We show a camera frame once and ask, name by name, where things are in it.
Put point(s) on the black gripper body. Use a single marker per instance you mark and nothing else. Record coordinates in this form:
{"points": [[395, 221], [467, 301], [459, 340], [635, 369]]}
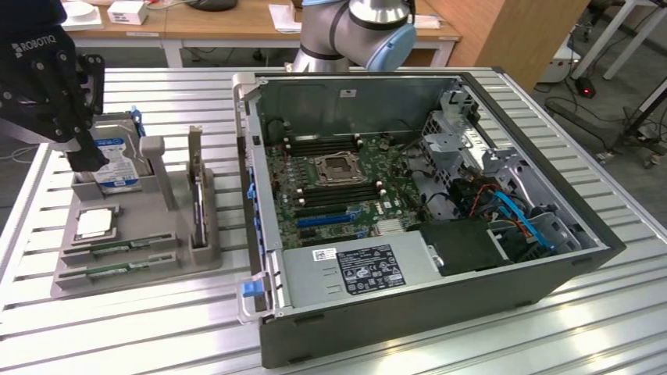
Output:
{"points": [[36, 66]]}

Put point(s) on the green RAM stick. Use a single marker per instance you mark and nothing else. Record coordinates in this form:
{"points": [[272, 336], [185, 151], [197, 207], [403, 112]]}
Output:
{"points": [[114, 248], [109, 270]]}

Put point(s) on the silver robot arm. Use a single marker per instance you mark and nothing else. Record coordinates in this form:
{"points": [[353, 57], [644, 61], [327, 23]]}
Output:
{"points": [[323, 31]]}

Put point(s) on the black RAM slot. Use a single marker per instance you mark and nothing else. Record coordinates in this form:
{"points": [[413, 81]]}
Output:
{"points": [[340, 195], [323, 147], [323, 140], [323, 144], [323, 151], [339, 191], [339, 188]]}

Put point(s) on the white box with round lid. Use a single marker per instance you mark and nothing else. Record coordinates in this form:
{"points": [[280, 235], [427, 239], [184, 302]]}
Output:
{"points": [[85, 15]]}

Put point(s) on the small white cardboard box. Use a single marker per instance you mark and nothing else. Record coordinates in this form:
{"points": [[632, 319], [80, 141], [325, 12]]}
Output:
{"points": [[126, 13]]}

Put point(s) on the wooden desk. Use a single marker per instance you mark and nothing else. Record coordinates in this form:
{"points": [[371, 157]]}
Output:
{"points": [[156, 23]]}

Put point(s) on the hard disk in blue carrier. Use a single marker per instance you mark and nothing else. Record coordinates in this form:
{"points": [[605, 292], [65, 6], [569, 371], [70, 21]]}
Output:
{"points": [[121, 172]]}

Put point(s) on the black computer mouse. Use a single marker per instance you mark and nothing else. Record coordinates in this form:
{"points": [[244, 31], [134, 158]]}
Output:
{"points": [[210, 4]]}

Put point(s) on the silver CPU chip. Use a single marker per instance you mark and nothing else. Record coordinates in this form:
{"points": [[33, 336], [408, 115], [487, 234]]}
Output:
{"points": [[93, 224]]}

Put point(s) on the grey parts rack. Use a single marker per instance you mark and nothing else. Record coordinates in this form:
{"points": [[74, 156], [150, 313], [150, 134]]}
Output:
{"points": [[150, 218]]}

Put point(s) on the graphics card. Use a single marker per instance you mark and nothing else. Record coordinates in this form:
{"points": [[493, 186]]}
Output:
{"points": [[196, 203]]}

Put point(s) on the white paper stack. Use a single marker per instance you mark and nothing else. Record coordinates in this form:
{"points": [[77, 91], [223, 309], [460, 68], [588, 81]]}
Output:
{"points": [[284, 19]]}

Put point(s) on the green motherboard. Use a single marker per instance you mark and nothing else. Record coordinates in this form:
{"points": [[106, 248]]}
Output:
{"points": [[284, 195]]}

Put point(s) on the CPU socket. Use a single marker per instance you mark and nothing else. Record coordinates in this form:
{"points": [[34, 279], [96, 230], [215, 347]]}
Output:
{"points": [[336, 168]]}

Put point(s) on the black expansion slot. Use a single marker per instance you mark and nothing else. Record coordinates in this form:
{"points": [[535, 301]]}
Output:
{"points": [[317, 213]]}

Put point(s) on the blue expansion slot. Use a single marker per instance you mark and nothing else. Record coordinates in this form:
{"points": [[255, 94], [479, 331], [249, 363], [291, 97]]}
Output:
{"points": [[323, 220]]}

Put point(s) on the blue case latch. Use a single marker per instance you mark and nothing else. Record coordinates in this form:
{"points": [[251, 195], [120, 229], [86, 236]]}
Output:
{"points": [[249, 289]]}

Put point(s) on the silver power supply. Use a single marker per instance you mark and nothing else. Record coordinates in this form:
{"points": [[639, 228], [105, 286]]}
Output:
{"points": [[312, 281]]}

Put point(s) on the silver chipset heatsink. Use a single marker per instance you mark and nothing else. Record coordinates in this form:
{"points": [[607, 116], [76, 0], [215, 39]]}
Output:
{"points": [[391, 227]]}

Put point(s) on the silver drive cage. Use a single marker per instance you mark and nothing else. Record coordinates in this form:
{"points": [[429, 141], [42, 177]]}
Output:
{"points": [[443, 152]]}

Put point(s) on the wooden cabinet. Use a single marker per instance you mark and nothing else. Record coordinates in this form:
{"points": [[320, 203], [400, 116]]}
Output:
{"points": [[520, 39]]}

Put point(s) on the silver disk bay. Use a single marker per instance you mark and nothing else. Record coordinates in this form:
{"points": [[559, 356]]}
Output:
{"points": [[512, 166]]}

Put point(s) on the black PC case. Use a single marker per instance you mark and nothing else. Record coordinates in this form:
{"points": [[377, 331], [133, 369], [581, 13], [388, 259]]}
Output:
{"points": [[416, 324]]}

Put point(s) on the white control box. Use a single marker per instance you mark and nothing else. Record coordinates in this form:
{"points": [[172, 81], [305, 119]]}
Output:
{"points": [[560, 72]]}

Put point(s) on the black adapter with red light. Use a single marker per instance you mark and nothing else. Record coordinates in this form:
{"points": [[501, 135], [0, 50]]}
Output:
{"points": [[583, 84]]}

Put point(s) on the black wheeled stand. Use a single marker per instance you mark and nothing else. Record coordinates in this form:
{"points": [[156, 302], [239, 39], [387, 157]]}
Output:
{"points": [[631, 137]]}

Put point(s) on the white table frame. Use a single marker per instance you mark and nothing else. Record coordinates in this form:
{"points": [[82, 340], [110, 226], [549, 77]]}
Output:
{"points": [[607, 39]]}

